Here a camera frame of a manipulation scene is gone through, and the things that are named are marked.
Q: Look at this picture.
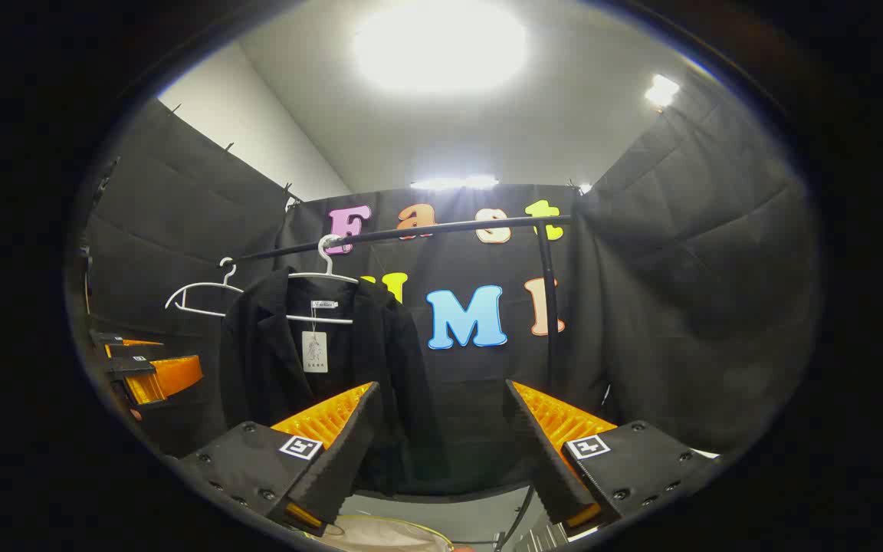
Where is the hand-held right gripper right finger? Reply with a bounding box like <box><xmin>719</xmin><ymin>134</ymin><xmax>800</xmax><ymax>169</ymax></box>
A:
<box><xmin>504</xmin><ymin>379</ymin><xmax>718</xmax><ymax>537</ymax></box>

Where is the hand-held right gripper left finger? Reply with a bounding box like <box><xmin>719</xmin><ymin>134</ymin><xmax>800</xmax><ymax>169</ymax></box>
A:
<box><xmin>179</xmin><ymin>381</ymin><xmax>382</xmax><ymax>537</ymax></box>

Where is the white mesh laundry hamper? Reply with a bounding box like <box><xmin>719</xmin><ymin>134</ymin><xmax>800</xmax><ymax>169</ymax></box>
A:
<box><xmin>311</xmin><ymin>515</ymin><xmax>458</xmax><ymax>552</ymax></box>

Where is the black jacket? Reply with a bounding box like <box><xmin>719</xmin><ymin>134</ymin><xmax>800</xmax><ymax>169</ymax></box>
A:
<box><xmin>219</xmin><ymin>267</ymin><xmax>450</xmax><ymax>495</ymax></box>

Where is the white clothes hanger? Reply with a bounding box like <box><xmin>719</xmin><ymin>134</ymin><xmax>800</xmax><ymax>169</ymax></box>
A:
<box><xmin>286</xmin><ymin>234</ymin><xmax>360</xmax><ymax>326</ymax></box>
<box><xmin>165</xmin><ymin>258</ymin><xmax>247</xmax><ymax>318</ymax></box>

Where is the black clothes rack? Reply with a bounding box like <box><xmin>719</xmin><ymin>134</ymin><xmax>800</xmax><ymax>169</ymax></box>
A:
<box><xmin>236</xmin><ymin>215</ymin><xmax>574</xmax><ymax>551</ymax></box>

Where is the black backdrop cloth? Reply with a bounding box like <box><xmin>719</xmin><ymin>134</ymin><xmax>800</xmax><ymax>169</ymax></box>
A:
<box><xmin>81</xmin><ymin>98</ymin><xmax>822</xmax><ymax>499</ymax></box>

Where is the long ceiling light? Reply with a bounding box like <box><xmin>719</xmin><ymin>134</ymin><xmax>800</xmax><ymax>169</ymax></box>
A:
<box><xmin>409</xmin><ymin>175</ymin><xmax>501</xmax><ymax>191</ymax></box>

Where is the small ceiling light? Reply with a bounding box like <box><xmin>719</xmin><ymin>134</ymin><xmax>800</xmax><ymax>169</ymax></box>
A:
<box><xmin>645</xmin><ymin>74</ymin><xmax>681</xmax><ymax>108</ymax></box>

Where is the large ceiling light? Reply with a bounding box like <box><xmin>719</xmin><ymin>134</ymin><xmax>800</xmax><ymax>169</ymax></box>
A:
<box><xmin>351</xmin><ymin>0</ymin><xmax>528</xmax><ymax>94</ymax></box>

